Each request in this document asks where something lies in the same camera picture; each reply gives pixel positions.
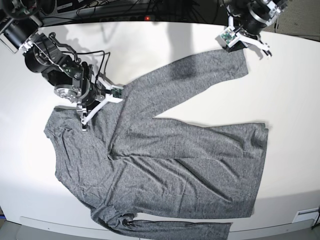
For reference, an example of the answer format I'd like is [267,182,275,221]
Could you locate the grey long-sleeve T-shirt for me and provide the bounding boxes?
[44,50,268,240]

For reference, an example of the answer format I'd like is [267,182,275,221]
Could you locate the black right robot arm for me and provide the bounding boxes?
[0,0,112,108]

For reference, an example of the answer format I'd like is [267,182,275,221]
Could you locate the black power strip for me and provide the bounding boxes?
[94,14,156,22]

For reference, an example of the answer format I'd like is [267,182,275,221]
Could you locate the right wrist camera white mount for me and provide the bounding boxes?
[76,73,124,132]

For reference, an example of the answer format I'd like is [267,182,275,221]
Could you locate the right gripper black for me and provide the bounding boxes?
[76,80,106,108]

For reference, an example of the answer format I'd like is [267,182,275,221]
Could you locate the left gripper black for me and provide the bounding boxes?
[226,15,265,53]

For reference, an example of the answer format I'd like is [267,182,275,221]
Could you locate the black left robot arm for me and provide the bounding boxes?
[219,0,288,58]

